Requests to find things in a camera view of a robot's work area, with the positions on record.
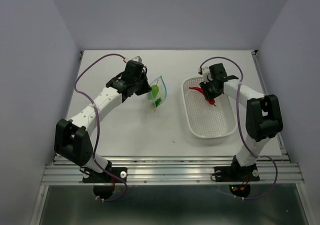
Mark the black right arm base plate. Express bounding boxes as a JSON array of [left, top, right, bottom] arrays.
[[210, 164, 260, 199]]

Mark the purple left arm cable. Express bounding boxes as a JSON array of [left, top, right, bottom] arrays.
[[74, 53, 129, 202]]

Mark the white toy radish green top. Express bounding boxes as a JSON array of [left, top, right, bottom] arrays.
[[153, 97, 163, 110]]

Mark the green toy pepper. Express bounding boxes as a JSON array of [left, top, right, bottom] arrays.
[[149, 85, 160, 99]]

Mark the red toy chili pepper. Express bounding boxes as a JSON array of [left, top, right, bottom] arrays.
[[189, 87, 217, 107]]

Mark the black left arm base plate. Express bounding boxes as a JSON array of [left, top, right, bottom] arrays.
[[79, 167, 128, 203]]

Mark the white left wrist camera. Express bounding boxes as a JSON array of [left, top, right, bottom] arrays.
[[123, 56, 143, 64]]

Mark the clear zip top bag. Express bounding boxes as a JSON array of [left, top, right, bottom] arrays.
[[147, 75, 168, 112]]

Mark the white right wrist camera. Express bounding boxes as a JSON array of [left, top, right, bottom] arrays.
[[198, 66, 212, 83]]

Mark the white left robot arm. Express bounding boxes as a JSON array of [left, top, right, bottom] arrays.
[[54, 60, 151, 182]]

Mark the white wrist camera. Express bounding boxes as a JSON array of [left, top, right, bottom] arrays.
[[198, 66, 212, 83], [123, 56, 143, 64]]

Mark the white perforated plastic basket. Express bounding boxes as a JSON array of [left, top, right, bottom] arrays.
[[181, 77, 237, 139]]

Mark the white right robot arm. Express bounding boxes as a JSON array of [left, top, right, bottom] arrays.
[[198, 63, 283, 180]]

